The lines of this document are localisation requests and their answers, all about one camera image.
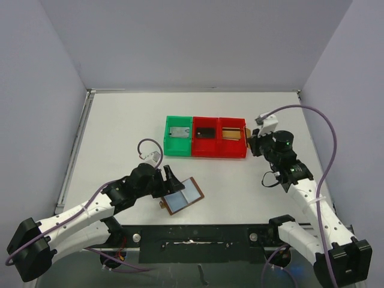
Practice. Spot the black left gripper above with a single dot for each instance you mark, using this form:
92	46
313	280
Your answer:
166	186

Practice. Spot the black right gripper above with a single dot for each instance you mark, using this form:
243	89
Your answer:
255	143

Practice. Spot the striped gold card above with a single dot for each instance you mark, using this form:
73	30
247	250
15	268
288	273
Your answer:
248	135

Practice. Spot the brown leather card holder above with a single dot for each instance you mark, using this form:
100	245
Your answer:
180	200

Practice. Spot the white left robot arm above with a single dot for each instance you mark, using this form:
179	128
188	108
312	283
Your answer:
35	243

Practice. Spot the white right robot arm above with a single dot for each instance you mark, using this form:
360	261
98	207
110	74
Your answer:
337	256

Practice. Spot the silver card in green bin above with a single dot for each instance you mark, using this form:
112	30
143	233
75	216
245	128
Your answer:
179	132

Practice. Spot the black card in red bin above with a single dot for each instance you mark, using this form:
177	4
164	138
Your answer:
205	133

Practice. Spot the green plastic bin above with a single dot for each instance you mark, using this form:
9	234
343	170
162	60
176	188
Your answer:
177	147

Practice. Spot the red plastic bin right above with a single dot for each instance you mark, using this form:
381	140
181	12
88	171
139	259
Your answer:
232	142

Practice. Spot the red plastic bin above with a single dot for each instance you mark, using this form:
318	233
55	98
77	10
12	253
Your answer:
204	141
232	142

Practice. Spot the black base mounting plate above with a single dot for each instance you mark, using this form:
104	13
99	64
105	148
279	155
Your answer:
197	243

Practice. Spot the red plastic bin middle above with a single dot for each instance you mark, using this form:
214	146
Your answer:
204	141

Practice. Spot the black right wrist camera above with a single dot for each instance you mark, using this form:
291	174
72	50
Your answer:
282	141

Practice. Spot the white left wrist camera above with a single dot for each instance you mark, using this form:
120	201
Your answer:
152	158

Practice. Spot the aluminium left frame rail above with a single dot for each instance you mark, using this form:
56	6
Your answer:
74	151

